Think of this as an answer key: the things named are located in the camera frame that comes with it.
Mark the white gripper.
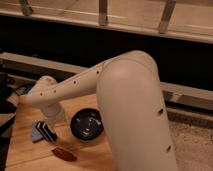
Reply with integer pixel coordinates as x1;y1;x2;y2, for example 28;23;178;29
41;103;66;129

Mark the black white striped eraser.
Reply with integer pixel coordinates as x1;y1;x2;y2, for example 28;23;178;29
36;121;57;142

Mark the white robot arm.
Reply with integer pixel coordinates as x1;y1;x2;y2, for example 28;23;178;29
26;50;178;171

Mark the black bowl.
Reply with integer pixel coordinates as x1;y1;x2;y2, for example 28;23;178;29
70;108;104;141

